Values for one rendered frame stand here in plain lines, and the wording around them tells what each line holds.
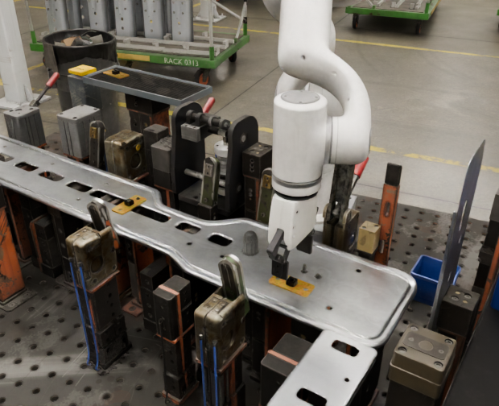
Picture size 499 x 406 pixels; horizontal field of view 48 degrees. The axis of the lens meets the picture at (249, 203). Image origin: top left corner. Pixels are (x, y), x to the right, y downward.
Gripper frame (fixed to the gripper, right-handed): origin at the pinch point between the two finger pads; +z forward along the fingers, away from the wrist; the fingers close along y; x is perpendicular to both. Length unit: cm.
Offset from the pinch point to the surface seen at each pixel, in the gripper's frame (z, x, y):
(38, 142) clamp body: 11, -102, -22
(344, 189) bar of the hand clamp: -6.3, 1.3, -18.8
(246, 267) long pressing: 5.9, -10.1, 0.2
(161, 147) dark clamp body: -1, -50, -21
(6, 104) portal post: 108, -371, -183
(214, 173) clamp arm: -0.9, -30.9, -17.9
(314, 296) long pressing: 5.7, 5.4, 0.9
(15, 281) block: 31, -76, 11
